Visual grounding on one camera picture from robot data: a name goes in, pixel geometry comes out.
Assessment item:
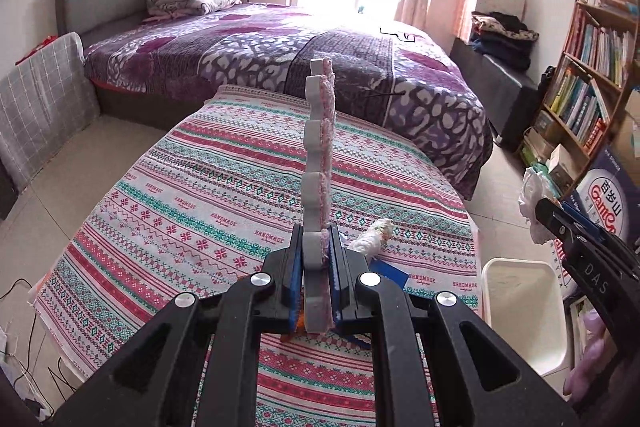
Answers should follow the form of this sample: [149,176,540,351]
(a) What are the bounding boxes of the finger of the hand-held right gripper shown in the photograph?
[535,198,589,253]
[561,201,617,239]

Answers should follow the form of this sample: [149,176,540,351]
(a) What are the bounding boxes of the blue water carton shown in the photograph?
[547,227,576,303]
[572,147,640,238]

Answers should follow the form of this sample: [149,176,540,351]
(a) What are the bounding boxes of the brown cardboard box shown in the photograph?
[612,89,640,172]

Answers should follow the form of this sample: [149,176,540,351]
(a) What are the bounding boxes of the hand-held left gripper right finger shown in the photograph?
[327,223,583,427]

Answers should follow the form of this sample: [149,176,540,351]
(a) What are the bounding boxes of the blue packet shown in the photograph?
[371,261,407,293]

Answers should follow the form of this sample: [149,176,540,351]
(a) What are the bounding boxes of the black glasses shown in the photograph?
[379,26,418,44]

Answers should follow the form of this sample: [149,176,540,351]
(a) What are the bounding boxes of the wooden bookshelf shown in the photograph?
[520,0,640,198]

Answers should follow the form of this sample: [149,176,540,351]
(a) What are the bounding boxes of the red cloth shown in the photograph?
[15,36,57,66]

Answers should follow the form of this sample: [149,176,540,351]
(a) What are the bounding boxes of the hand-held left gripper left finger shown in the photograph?
[50,223,306,427]

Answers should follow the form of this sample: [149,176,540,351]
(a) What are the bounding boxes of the grey bed frame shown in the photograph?
[54,0,211,132]

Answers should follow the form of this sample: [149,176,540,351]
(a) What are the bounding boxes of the row of books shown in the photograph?
[547,62,611,152]
[567,4,633,85]

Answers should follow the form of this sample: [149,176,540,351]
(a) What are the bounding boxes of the bed with purple blanket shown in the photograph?
[82,2,493,200]

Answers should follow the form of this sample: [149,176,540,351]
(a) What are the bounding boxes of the black bag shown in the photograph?
[539,66,557,104]

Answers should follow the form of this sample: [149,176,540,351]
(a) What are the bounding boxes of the black bench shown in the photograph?
[450,39,541,152]

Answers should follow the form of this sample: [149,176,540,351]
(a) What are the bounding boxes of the striped patterned tablecloth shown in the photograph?
[32,84,483,427]

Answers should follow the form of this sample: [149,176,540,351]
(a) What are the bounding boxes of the pile of folded clothes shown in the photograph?
[470,11,541,70]

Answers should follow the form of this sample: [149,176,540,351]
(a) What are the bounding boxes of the white plastic bin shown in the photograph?
[481,257,571,378]

